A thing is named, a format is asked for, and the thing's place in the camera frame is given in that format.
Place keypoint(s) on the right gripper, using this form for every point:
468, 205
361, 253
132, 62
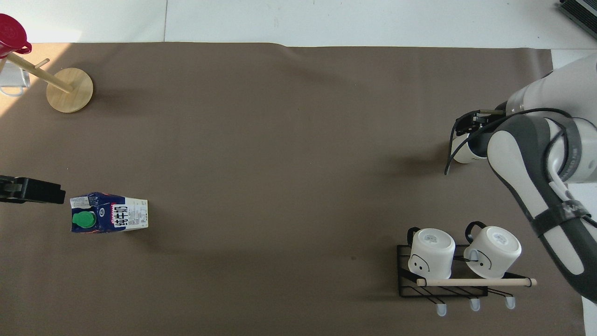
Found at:
468, 123

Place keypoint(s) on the milk carton with green cap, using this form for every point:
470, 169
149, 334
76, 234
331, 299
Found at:
130, 214

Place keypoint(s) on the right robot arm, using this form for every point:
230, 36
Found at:
517, 158

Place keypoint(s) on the wooden mug tree stand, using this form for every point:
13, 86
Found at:
70, 93

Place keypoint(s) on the dark ribbed device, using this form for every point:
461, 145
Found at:
580, 11

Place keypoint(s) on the red cup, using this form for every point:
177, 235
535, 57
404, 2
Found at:
10, 32

